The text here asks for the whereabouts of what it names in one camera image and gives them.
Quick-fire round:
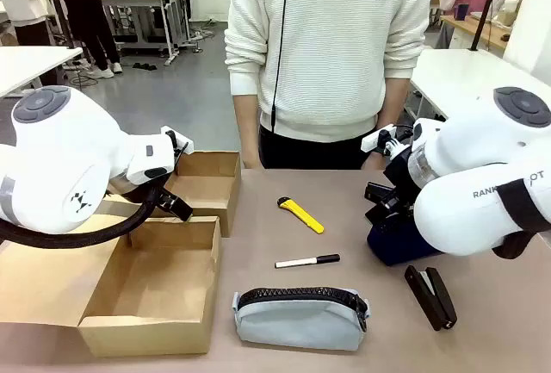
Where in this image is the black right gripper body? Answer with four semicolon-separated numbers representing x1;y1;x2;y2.
381;144;427;219

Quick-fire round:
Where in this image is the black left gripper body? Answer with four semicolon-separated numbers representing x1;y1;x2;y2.
107;172;174;211

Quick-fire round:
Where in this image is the navy blue pouch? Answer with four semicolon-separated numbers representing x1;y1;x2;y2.
366;216;445;268

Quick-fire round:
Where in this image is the yellow utility knife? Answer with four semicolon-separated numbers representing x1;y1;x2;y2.
276;196;325;235

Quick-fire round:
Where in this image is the black white marker pen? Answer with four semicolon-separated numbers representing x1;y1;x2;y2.
275;253;342;270

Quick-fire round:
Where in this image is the black stapler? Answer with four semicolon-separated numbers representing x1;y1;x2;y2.
404;264;459;333

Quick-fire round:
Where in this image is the grey zipper pencil case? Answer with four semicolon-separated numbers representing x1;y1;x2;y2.
232;286;370;353

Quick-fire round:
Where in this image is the person left forearm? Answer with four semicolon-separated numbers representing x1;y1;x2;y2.
361;74;410;171

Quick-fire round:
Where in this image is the person right forearm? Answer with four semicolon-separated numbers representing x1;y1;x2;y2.
232;90;263;171

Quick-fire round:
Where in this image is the small cardboard box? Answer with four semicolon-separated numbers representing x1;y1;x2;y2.
148;150;242;239

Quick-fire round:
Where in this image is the large cardboard box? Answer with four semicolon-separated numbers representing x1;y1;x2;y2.
0;200;223;357

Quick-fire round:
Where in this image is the white table with tripod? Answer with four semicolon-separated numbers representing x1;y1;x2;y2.
407;47;551;122

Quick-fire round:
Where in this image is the person torso white sweater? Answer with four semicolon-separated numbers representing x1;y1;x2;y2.
224;0;434;171

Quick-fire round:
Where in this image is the wooden desk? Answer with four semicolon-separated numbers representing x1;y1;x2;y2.
440;11;517;52

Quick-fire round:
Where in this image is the white side table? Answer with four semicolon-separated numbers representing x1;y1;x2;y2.
0;46;84;99

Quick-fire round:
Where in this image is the brown top workbench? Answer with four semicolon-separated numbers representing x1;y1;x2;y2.
99;0;184;67

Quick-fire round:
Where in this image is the bystander in black clothes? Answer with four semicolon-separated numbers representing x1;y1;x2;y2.
51;0;124;80

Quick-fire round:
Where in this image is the black tripod pole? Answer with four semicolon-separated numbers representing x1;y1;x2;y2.
469;0;504;53

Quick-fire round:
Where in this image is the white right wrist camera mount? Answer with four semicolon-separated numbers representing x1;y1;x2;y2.
360;123;398;154

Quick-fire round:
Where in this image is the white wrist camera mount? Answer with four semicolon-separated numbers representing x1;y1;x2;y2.
160;126;195;159
360;123;398;154

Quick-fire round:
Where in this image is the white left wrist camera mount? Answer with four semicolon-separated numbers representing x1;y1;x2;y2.
160;126;195;159

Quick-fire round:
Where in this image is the black corrugated cable hose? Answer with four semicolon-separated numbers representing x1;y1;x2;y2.
0;183;165;250

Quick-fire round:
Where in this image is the thin black hanging cable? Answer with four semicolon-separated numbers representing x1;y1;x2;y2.
270;0;294;134

